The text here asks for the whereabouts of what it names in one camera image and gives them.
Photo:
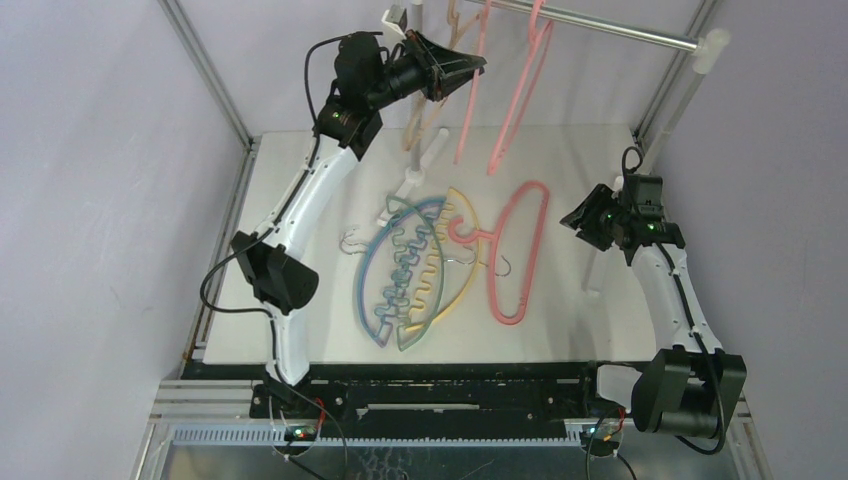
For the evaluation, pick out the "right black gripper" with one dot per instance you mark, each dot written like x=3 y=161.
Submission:
x=584 y=220

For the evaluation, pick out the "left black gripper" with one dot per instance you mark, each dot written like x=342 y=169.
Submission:
x=449 y=69

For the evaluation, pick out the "pink plastic hanger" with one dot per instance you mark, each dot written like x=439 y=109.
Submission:
x=480 y=49
x=539 y=36
x=494 y=239

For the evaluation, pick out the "beige plastic hanger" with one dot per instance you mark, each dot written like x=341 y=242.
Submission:
x=423 y=117

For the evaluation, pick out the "yellow wavy wire hanger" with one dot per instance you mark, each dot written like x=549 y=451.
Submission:
x=450 y=268

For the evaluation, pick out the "green wavy wire hanger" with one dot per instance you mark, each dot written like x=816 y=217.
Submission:
x=419 y=278

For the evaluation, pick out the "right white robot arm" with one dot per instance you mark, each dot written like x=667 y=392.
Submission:
x=692 y=385

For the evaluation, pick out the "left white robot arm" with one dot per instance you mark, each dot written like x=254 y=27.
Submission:
x=270 y=257

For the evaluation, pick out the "silver clothes rack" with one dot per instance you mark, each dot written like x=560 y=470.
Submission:
x=698 y=47

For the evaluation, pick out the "right circuit board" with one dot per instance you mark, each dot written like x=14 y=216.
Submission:
x=599 y=443

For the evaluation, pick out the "circuit board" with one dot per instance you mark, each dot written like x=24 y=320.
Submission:
x=301 y=434
x=599 y=443

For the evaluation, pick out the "left circuit board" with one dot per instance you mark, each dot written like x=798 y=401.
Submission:
x=301 y=434

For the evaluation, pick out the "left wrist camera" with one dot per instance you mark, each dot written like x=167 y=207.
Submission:
x=394 y=19

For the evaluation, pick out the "blue wavy wire hanger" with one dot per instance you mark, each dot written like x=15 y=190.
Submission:
x=393 y=310

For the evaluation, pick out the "purple wavy wire hanger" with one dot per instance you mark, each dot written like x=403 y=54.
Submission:
x=410 y=226

